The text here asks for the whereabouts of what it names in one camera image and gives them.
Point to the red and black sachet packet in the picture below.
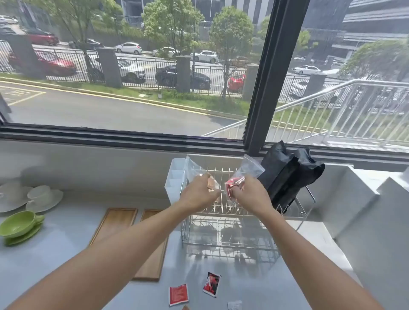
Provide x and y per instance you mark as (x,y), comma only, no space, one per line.
(212,284)

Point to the person's left forearm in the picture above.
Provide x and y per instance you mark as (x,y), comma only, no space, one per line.
(96,265)

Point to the person's left hand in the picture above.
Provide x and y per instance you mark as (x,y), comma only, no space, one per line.
(193,196)

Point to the black window frame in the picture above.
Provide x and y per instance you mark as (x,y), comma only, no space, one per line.
(274,73)

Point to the person's right thumb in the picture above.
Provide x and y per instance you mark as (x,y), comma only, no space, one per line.
(234,193)

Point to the black iron fence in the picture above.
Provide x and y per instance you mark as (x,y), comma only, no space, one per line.
(147,72)

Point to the white plastic cutlery holder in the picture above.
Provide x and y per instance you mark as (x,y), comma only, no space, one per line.
(174,178)

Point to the grey building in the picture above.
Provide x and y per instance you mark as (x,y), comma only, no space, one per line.
(361,22)

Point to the wooden tray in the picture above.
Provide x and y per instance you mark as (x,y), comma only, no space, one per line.
(153,262)
(111,223)

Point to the green ceramic saucer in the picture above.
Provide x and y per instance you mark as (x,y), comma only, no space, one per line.
(24,238)

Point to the clear zip bag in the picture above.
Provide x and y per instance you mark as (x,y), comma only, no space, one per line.
(251,167)
(195,167)

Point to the person's right hand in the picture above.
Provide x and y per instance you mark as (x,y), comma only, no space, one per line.
(255,198)

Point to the green tree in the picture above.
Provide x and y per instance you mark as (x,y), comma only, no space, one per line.
(377,60)
(73,19)
(230,38)
(172,22)

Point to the silver metal stair railing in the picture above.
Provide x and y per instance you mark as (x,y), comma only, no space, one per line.
(345,108)

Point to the green ceramic cup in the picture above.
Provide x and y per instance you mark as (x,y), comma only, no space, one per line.
(17,222)

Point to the white ceramic cup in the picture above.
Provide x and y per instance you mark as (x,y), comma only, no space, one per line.
(40,192)

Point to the person's right forearm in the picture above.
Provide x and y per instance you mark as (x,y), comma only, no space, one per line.
(306,265)

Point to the white sachet packet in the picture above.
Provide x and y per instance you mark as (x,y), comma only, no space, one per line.
(235,305)

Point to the black plastic bag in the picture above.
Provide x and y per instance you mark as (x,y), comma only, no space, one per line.
(287,178)

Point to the person's left thumb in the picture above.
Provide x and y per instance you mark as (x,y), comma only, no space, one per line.
(213,193)

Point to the white ceramic saucer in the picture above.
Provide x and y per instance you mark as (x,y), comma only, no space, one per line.
(11,196)
(51,199)

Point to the row of parked cars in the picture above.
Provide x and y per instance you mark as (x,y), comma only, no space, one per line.
(127,68)

